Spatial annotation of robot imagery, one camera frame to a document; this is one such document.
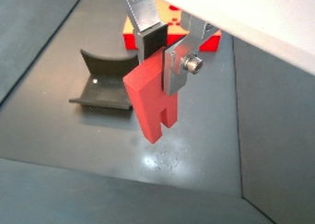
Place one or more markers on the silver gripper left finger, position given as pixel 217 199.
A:
pixel 150 29

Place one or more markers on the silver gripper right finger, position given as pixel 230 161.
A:
pixel 181 54

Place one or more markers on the red double-square peg block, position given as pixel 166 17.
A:
pixel 155 108

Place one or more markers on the red shape-sorting board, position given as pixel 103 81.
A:
pixel 171 17

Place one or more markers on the black curved holder bracket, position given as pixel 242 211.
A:
pixel 105 90

